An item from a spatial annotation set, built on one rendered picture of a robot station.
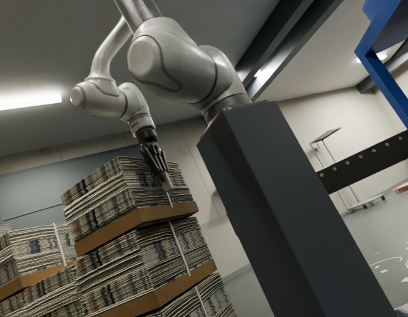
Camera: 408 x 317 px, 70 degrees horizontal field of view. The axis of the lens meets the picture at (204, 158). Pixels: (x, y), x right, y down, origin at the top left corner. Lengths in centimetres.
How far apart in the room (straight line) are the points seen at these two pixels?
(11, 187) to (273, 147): 502
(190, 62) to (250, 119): 22
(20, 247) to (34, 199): 406
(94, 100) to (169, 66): 36
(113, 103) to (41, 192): 449
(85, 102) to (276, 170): 61
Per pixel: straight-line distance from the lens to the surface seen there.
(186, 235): 111
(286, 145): 85
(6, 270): 142
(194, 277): 106
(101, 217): 99
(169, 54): 73
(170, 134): 625
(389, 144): 160
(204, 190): 597
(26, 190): 549
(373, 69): 252
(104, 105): 102
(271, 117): 87
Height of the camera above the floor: 70
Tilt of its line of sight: 15 degrees up
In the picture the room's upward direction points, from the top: 25 degrees counter-clockwise
